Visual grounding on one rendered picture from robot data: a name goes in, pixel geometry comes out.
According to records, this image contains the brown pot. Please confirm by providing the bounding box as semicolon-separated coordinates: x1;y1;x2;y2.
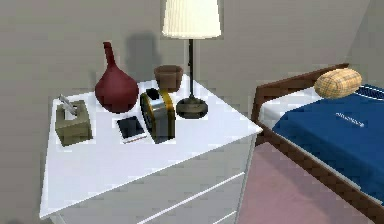
153;64;184;94

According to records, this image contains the brown wooden bed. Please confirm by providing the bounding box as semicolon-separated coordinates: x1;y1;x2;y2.
251;62;384;224

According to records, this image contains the olive tissue box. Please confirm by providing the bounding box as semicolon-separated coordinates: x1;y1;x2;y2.
54;94;94;147

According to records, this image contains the white shade table lamp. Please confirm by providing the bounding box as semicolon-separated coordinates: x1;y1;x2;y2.
161;0;222;120

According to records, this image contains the black and gold alarm clock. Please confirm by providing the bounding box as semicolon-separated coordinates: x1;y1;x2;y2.
139;87;177;145

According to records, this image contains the dark red vase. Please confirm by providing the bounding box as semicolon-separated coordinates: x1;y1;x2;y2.
94;41;140;114

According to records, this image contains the yellow plaid bolster pillow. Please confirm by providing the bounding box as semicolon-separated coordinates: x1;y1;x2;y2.
313;68;363;100

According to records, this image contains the white chest of drawers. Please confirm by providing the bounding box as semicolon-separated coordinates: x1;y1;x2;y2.
39;73;264;224

